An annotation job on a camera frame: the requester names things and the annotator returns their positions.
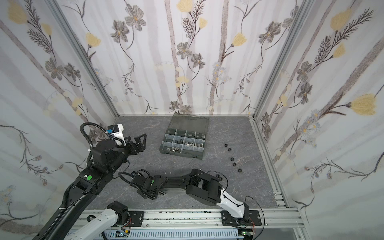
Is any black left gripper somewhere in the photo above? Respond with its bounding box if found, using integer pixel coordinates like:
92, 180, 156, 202
105, 133, 147, 175

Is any green compartment organizer box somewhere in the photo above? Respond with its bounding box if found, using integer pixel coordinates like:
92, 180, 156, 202
160, 113, 209, 160

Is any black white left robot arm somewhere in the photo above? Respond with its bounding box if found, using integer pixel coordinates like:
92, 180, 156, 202
34, 122, 147, 240

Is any black nut pair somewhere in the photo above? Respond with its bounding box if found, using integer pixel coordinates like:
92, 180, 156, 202
216, 174, 223, 181

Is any white slotted cable duct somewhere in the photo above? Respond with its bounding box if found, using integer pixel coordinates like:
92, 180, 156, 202
104, 229, 244, 240

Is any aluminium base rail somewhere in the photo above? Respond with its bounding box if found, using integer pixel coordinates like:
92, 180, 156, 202
68, 208, 305, 230

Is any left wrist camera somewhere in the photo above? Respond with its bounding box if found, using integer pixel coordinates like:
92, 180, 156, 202
107, 124, 126, 147

